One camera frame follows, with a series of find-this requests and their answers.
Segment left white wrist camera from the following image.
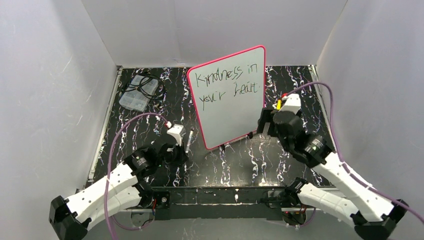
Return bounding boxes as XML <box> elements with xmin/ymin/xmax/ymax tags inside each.
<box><xmin>166</xmin><ymin>124</ymin><xmax>186</xmax><ymax>147</ymax></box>

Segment white whiteboard marker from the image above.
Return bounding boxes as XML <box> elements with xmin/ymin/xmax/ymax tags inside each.
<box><xmin>184</xmin><ymin>127</ymin><xmax>194</xmax><ymax>154</ymax></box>

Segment black coiled cable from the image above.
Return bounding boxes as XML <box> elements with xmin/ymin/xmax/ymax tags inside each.
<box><xmin>125</xmin><ymin>74</ymin><xmax>167</xmax><ymax>101</ymax></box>

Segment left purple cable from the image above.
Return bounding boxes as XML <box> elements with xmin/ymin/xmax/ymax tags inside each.
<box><xmin>103</xmin><ymin>112</ymin><xmax>171</xmax><ymax>240</ymax></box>

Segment pink framed whiteboard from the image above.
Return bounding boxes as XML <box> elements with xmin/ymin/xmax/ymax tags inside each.
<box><xmin>187</xmin><ymin>45</ymin><xmax>266</xmax><ymax>150</ymax></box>

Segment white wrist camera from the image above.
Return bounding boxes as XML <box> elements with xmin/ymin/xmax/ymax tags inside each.
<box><xmin>166</xmin><ymin>124</ymin><xmax>186</xmax><ymax>147</ymax></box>
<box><xmin>279</xmin><ymin>93</ymin><xmax>302</xmax><ymax>115</ymax></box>

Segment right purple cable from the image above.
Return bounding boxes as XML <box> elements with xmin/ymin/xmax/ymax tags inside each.
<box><xmin>281</xmin><ymin>81</ymin><xmax>424</xmax><ymax>226</ymax></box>

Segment aluminium front rail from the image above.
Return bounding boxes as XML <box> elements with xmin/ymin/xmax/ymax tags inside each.
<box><xmin>70</xmin><ymin>187</ymin><xmax>369</xmax><ymax>213</ymax></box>

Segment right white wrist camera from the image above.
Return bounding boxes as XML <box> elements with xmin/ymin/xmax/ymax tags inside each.
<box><xmin>279</xmin><ymin>93</ymin><xmax>302</xmax><ymax>115</ymax></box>

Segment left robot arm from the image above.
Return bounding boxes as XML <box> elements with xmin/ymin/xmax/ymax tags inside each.
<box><xmin>48</xmin><ymin>133</ymin><xmax>188</xmax><ymax>240</ymax></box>

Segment clear plastic box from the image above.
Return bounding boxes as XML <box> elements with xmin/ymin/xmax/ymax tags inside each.
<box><xmin>118</xmin><ymin>75</ymin><xmax>159</xmax><ymax>112</ymax></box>

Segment purple cable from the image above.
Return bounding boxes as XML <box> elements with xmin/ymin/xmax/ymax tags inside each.
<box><xmin>103</xmin><ymin>112</ymin><xmax>171</xmax><ymax>240</ymax></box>
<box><xmin>281</xmin><ymin>81</ymin><xmax>424</xmax><ymax>226</ymax></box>

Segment metal whiteboard stand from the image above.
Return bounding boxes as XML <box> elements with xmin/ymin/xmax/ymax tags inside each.
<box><xmin>209</xmin><ymin>131</ymin><xmax>260</xmax><ymax>153</ymax></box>

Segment yellow marker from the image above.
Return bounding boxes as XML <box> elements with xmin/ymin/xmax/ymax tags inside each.
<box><xmin>276</xmin><ymin>99</ymin><xmax>282</xmax><ymax>110</ymax></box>

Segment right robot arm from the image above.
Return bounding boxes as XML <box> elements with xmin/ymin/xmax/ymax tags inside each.
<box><xmin>257</xmin><ymin>108</ymin><xmax>407</xmax><ymax>240</ymax></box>

